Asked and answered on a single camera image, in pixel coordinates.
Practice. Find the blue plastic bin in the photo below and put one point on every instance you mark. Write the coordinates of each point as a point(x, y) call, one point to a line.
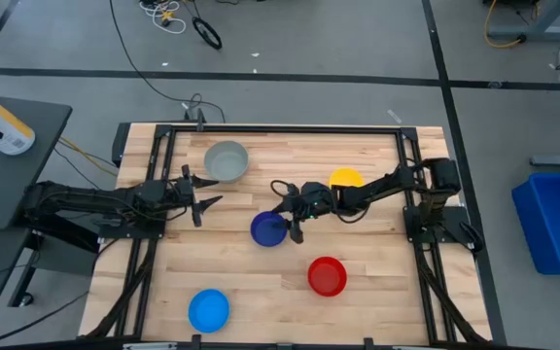
point(557, 223)

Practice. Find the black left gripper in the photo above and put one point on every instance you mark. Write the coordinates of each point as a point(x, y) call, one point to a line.
point(190, 194)

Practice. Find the white bottle yellow label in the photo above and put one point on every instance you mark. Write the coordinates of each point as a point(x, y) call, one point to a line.
point(3, 127)

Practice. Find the dark blue bowl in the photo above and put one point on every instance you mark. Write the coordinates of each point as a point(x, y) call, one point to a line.
point(263, 232)

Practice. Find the grey desk leg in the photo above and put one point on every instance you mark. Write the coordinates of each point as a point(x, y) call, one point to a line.
point(535, 33)

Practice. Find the black side table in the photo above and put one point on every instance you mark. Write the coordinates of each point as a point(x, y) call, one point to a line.
point(8, 185)

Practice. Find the grey desk foot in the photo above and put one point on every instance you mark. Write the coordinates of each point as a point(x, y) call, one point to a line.
point(559, 160)

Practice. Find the black aluminium table frame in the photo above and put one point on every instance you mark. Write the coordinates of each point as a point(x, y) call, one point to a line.
point(285, 129)

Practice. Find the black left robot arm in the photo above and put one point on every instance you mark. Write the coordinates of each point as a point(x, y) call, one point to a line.
point(90, 199)

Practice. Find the yellow bowl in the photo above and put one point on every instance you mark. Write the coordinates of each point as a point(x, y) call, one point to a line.
point(345, 177)

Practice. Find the light blue bowl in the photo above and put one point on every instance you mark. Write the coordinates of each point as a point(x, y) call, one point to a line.
point(209, 311)

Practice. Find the grey bowl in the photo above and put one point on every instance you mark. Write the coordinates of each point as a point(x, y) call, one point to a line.
point(226, 163)

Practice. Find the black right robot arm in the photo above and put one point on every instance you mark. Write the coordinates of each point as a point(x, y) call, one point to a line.
point(387, 187)

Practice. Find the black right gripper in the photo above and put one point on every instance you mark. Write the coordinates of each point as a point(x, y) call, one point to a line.
point(311, 200)

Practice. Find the red bowl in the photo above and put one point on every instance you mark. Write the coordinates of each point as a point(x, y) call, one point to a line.
point(327, 277)

